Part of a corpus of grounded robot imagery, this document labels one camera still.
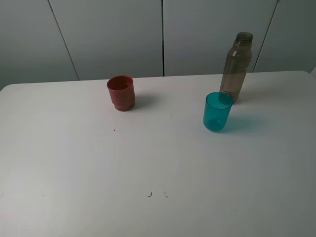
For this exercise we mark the teal translucent plastic cup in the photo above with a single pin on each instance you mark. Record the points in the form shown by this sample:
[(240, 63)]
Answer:
[(216, 110)]

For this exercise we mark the smoky translucent water bottle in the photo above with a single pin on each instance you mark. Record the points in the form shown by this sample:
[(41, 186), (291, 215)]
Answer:
[(237, 63)]

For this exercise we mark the red plastic cup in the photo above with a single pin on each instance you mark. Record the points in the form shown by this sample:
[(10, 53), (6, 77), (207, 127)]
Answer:
[(121, 90)]

